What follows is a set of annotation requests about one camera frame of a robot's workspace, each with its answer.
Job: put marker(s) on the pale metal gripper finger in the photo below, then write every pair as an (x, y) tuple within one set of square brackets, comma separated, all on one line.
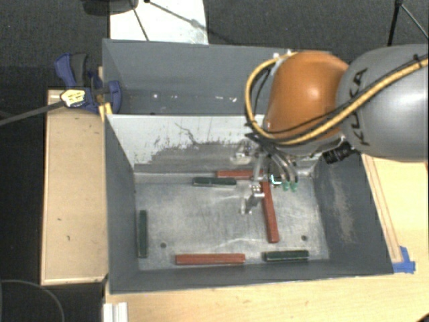
[(257, 193), (246, 206)]

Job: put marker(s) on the red-brown flat block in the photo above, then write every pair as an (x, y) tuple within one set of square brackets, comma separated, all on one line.
[(210, 259), (233, 173), (271, 216)]

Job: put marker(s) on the grey metal bin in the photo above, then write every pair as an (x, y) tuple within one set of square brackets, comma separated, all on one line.
[(214, 213)]

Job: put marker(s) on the dark green flat block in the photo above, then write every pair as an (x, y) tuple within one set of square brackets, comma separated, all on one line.
[(142, 233), (214, 181), (285, 256)]

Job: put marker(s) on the pale wood flat board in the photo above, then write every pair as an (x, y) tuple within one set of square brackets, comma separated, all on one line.
[(75, 196)]

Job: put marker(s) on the black cylinder on white bracket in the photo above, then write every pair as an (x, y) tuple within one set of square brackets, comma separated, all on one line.
[(338, 154)]

